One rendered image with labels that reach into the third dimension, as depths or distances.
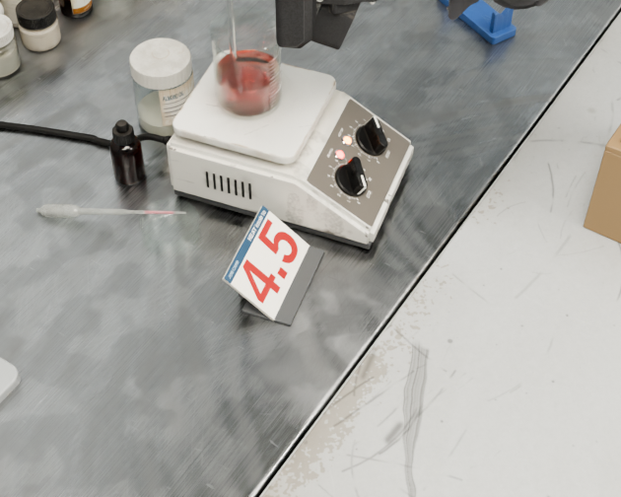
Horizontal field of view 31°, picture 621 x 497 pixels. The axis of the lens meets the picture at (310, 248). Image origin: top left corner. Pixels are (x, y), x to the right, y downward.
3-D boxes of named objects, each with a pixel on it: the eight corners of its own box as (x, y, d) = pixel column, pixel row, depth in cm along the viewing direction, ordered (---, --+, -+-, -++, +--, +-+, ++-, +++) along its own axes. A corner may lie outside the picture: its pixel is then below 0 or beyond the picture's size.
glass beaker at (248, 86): (234, 72, 105) (230, -3, 99) (296, 91, 104) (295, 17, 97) (198, 118, 101) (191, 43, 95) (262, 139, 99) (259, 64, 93)
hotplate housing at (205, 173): (413, 161, 110) (420, 99, 104) (371, 255, 102) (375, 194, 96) (205, 106, 115) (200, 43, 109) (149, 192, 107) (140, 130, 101)
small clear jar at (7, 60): (-1, 46, 121) (-11, 7, 117) (31, 62, 119) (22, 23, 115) (-33, 69, 118) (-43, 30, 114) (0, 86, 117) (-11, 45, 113)
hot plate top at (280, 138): (339, 83, 105) (339, 76, 105) (293, 168, 98) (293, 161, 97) (222, 53, 108) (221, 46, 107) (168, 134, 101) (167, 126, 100)
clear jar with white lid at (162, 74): (124, 120, 113) (115, 58, 107) (168, 91, 116) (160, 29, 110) (167, 148, 111) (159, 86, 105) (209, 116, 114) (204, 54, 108)
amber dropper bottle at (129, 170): (151, 178, 108) (143, 124, 103) (122, 190, 107) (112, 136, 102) (137, 160, 110) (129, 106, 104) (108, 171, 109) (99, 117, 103)
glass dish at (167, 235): (160, 206, 105) (157, 190, 104) (211, 224, 104) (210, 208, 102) (129, 247, 102) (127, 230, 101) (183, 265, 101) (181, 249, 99)
